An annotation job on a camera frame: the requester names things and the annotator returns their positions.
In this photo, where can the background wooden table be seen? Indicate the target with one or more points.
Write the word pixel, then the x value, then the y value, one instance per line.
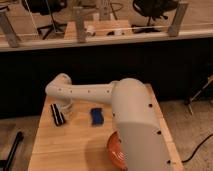
pixel 100 28

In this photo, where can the grey post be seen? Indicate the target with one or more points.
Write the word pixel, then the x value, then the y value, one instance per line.
pixel 174 28
pixel 10 34
pixel 79 24

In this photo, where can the blue sponge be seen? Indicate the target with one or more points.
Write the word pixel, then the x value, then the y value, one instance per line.
pixel 97 117

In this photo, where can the grey post left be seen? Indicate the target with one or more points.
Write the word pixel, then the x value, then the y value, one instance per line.
pixel 10 34

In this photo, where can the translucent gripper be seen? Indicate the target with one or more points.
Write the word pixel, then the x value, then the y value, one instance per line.
pixel 66 110

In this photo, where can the black stand left floor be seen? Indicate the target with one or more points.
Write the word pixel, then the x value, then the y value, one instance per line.
pixel 5 164

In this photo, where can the black white striped eraser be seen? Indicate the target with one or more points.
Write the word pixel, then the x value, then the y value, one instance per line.
pixel 57 115

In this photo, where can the black office chair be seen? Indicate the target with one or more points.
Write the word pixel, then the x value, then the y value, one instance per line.
pixel 153 10
pixel 46 7

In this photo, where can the grey post middle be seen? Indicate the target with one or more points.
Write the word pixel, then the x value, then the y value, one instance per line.
pixel 79 24

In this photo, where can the black office chair right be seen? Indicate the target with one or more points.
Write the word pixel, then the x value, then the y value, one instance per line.
pixel 153 10

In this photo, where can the red orange bowl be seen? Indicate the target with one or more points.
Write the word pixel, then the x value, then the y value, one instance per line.
pixel 115 153

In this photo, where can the black office chair left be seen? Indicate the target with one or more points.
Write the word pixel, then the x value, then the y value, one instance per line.
pixel 46 7

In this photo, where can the grey post right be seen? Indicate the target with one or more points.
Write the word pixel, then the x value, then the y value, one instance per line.
pixel 174 28

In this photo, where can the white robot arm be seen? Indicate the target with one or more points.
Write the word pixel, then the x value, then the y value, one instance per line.
pixel 138 128

